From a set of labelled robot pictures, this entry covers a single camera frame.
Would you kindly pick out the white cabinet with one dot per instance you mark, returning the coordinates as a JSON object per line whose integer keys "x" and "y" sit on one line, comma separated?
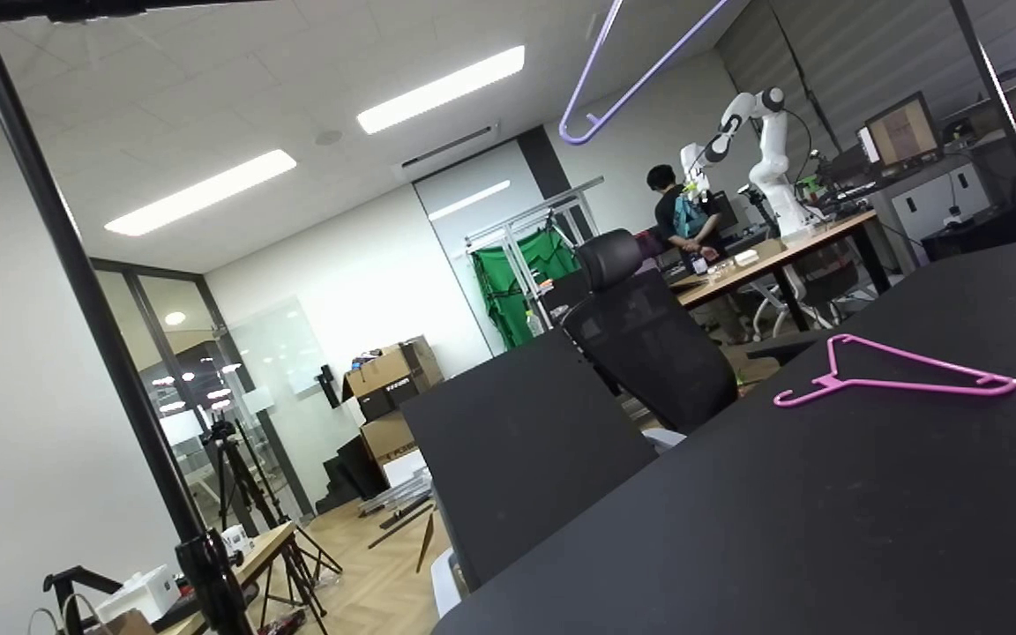
{"x": 936, "y": 207}

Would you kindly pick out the purple plastic hanger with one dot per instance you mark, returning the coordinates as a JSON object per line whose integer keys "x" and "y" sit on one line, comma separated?
{"x": 586, "y": 134}

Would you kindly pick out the pink plastic hanger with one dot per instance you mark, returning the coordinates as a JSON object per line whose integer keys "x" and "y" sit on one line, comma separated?
{"x": 905, "y": 384}

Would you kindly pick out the monitor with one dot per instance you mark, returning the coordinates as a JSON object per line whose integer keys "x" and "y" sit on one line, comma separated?
{"x": 903, "y": 132}

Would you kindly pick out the ceiling air conditioner vent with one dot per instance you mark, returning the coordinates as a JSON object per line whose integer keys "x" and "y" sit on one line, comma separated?
{"x": 448, "y": 145}

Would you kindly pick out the black partition board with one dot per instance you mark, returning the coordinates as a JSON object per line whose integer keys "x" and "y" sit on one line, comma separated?
{"x": 517, "y": 441}

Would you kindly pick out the camera on tripod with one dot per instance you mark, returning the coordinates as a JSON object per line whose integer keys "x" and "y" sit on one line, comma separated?
{"x": 239, "y": 476}

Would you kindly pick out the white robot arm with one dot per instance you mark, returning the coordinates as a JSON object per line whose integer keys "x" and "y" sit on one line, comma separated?
{"x": 773, "y": 159}

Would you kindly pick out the ceiling light panel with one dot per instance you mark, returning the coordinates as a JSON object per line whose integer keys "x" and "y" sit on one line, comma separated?
{"x": 442, "y": 88}
{"x": 199, "y": 192}

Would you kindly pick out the green cloth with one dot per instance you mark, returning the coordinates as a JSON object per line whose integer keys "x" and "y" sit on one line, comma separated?
{"x": 508, "y": 291}

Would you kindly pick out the silver metal frame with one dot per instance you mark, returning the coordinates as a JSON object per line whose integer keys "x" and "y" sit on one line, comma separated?
{"x": 533, "y": 212}

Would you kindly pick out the glass whiteboard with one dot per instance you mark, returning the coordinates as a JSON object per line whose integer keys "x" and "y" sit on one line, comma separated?
{"x": 283, "y": 348}

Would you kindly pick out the person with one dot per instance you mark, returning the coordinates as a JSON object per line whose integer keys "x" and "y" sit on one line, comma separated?
{"x": 683, "y": 216}

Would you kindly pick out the small wooden table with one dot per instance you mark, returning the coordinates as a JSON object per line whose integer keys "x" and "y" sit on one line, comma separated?
{"x": 257, "y": 556}

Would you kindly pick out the black mesh office chair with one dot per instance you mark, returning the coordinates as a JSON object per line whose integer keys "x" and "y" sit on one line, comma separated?
{"x": 649, "y": 344}

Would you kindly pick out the white box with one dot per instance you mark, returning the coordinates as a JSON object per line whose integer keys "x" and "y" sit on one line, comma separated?
{"x": 139, "y": 593}

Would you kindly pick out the stack of cardboard boxes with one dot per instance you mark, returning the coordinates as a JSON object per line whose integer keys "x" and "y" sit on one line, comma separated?
{"x": 389, "y": 379}

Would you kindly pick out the wooden desk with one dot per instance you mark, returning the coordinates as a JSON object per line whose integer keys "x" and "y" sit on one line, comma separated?
{"x": 773, "y": 257}

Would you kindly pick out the black rack rail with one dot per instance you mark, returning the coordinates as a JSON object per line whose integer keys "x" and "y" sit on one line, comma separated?
{"x": 76, "y": 7}

